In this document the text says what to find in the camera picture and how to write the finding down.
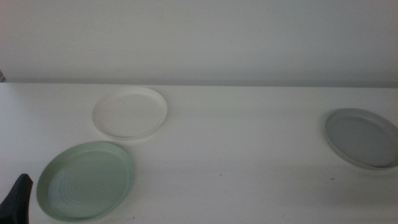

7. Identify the pale green shallow bowl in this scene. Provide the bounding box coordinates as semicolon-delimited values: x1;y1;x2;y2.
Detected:
36;141;136;223

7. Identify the white shallow bowl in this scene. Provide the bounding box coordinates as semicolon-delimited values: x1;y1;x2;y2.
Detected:
91;86;169;141

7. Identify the grey shallow bowl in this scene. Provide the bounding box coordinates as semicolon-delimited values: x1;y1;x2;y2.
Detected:
324;108;398;170

